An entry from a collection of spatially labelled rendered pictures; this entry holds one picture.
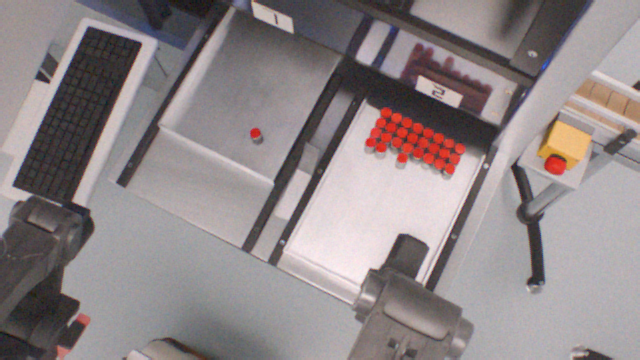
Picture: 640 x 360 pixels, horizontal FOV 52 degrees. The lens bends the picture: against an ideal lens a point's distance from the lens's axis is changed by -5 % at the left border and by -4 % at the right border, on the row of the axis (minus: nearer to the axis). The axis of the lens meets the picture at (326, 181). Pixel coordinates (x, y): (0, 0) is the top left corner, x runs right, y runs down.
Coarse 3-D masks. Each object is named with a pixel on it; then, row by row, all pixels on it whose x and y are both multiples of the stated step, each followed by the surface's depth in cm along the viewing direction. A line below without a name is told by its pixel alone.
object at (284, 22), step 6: (258, 6) 125; (258, 12) 127; (264, 12) 126; (270, 12) 125; (276, 12) 124; (258, 18) 130; (264, 18) 129; (270, 18) 127; (282, 18) 125; (288, 18) 124; (276, 24) 129; (282, 24) 127; (288, 24) 126; (288, 30) 129
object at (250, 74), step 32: (224, 32) 141; (256, 32) 141; (288, 32) 141; (224, 64) 139; (256, 64) 139; (288, 64) 139; (320, 64) 139; (192, 96) 138; (224, 96) 137; (256, 96) 137; (288, 96) 137; (320, 96) 135; (192, 128) 136; (224, 128) 136; (288, 128) 136; (224, 160) 134; (256, 160) 134
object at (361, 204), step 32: (352, 128) 134; (352, 160) 134; (384, 160) 134; (480, 160) 132; (320, 192) 132; (352, 192) 132; (384, 192) 132; (416, 192) 132; (448, 192) 132; (320, 224) 130; (352, 224) 130; (384, 224) 130; (416, 224) 130; (448, 224) 130; (320, 256) 129; (352, 256) 129; (384, 256) 129; (352, 288) 127
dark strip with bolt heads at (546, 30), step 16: (560, 0) 82; (576, 0) 81; (544, 16) 87; (560, 16) 85; (528, 32) 92; (544, 32) 90; (560, 32) 88; (528, 48) 96; (544, 48) 94; (512, 64) 102; (528, 64) 100; (496, 112) 118
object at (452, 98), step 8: (424, 80) 121; (416, 88) 125; (424, 88) 124; (432, 88) 122; (440, 88) 120; (432, 96) 125; (440, 96) 123; (448, 96) 122; (456, 96) 120; (456, 104) 123
